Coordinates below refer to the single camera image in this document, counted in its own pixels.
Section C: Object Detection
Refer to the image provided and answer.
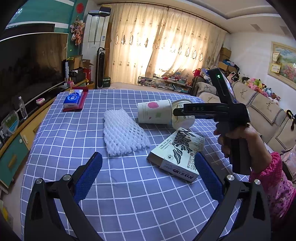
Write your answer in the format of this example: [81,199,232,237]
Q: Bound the white standing air conditioner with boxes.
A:
[82,10,110,72]

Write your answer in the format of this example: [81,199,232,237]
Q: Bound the plush toy pile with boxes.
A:
[227,72,281,105]

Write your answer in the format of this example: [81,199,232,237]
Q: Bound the blue tissue pack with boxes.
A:
[63,89,83,109]

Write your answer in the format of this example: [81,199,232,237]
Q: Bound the white green printed box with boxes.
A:
[147,128,205,182]

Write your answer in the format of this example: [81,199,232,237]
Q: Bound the framed flower painting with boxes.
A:
[268,42,295,89]

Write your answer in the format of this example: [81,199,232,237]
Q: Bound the beige sofa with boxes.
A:
[191,81,296,153]

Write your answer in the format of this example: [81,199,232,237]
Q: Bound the white foam fruit net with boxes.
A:
[103,109,151,156]

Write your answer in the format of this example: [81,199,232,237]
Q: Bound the pink patterned sleeve forearm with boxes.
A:
[249,152,295,220]

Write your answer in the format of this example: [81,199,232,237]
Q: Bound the cream patterned curtains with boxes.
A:
[108,3,227,84]

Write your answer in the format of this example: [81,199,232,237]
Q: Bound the clear water bottle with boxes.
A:
[18,96,28,120]

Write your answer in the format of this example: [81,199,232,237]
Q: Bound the large black television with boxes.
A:
[1,32,68,118]

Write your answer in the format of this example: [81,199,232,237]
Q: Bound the white paper cup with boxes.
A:
[137,99,195,130]

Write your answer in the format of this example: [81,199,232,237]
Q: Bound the red tray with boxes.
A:
[63,87,88,112]

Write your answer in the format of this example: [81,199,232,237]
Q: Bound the black tower fan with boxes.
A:
[95,47,105,89]

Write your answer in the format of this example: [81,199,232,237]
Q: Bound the pink school backpack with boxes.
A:
[281,146,296,184]

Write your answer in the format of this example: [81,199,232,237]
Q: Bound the person right hand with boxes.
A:
[214,123,273,173]

